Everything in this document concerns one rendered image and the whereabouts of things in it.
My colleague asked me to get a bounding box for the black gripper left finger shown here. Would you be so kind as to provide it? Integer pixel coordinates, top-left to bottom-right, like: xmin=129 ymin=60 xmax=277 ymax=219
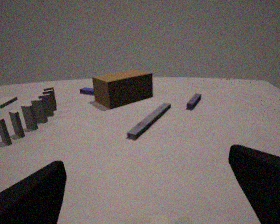
xmin=0 ymin=161 xmax=67 ymax=224

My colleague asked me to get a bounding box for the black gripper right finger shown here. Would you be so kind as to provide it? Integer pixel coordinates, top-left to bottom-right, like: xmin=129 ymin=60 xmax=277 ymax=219
xmin=228 ymin=144 xmax=280 ymax=224

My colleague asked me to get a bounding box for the brown rectangular block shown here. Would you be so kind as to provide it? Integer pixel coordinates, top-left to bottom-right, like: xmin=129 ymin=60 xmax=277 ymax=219
xmin=92 ymin=69 xmax=152 ymax=109

